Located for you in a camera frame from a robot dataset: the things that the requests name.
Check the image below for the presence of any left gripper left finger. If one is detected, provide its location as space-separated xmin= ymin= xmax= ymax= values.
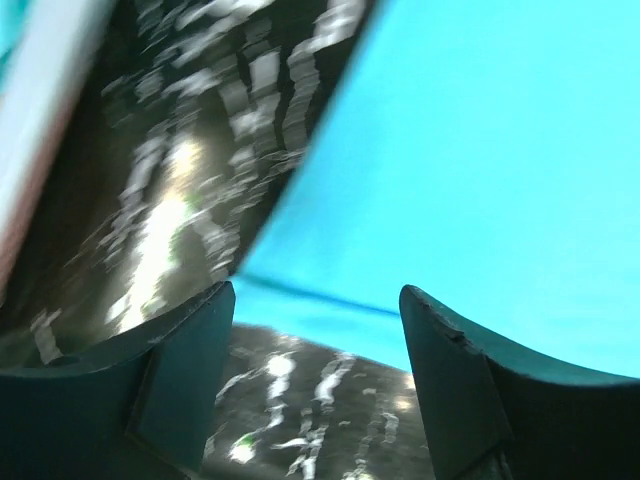
xmin=1 ymin=281 xmax=235 ymax=479

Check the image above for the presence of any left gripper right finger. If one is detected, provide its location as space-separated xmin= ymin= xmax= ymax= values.
xmin=399 ymin=285 xmax=639 ymax=479

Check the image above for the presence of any bright blue t shirt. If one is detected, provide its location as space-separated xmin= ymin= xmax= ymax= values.
xmin=234 ymin=1 xmax=639 ymax=377

